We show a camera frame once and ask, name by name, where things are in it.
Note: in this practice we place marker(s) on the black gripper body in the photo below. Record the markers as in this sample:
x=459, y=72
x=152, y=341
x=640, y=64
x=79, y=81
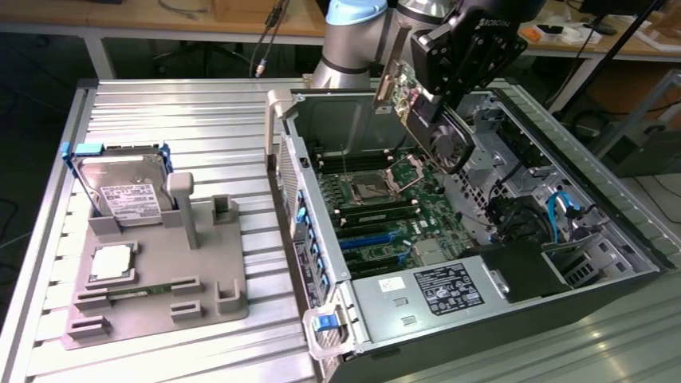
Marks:
x=495, y=14

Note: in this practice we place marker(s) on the graphics card with black fan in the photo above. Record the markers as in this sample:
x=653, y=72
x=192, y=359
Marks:
x=450, y=139

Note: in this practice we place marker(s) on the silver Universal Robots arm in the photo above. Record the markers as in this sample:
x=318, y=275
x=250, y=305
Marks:
x=346, y=44

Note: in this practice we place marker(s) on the white and orange packaging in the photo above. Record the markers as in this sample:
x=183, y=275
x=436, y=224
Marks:
x=561, y=34

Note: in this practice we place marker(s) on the black tripod pole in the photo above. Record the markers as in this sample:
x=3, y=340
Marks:
x=611, y=52

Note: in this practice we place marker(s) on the open metal socket cover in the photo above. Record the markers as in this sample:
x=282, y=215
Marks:
x=407, y=169

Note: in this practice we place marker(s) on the metal disk bay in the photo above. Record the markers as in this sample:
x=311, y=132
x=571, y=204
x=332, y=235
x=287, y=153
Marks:
x=490, y=167

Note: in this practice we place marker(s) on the thin metal locking lever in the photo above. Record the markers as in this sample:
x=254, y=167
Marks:
x=347, y=163

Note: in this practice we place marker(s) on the CPU socket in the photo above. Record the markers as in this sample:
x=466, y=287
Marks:
x=371, y=187

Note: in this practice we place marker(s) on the grey equipment box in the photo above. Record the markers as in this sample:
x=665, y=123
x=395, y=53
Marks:
x=649, y=151

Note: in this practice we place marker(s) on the black installed RAM stick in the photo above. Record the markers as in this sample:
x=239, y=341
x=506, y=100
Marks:
x=378, y=213

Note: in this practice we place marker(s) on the black chair base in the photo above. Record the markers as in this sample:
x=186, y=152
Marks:
x=212, y=52

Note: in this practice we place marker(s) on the green motherboard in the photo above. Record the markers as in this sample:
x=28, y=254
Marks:
x=426, y=227

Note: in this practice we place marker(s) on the blue expansion slot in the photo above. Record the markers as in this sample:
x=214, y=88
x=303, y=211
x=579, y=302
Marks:
x=372, y=240

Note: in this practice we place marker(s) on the black expansion slot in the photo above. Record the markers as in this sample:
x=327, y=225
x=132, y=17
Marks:
x=375, y=265

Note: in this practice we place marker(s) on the black plastic shroud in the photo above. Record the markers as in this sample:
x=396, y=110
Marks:
x=516, y=271

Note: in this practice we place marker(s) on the grey power supply unit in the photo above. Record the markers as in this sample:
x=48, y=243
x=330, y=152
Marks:
x=394, y=307

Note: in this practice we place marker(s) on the wooden desk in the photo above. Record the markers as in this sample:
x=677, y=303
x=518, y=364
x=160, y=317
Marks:
x=107, y=12

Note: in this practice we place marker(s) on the open black PC case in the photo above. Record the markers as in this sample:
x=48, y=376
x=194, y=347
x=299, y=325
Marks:
x=532, y=327

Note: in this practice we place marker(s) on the blue case latch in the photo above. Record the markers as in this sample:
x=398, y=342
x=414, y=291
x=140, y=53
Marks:
x=324, y=323

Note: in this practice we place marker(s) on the grey parts rack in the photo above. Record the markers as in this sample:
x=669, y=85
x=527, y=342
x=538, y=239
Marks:
x=160, y=271

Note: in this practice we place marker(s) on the silver CPU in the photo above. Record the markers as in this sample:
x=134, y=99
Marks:
x=111, y=264

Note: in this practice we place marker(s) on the green RAM stick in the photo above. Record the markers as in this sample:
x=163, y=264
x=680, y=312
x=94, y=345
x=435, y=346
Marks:
x=139, y=291

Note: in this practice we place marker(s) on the hard disk with blue bracket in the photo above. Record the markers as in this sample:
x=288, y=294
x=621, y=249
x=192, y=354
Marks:
x=123, y=187

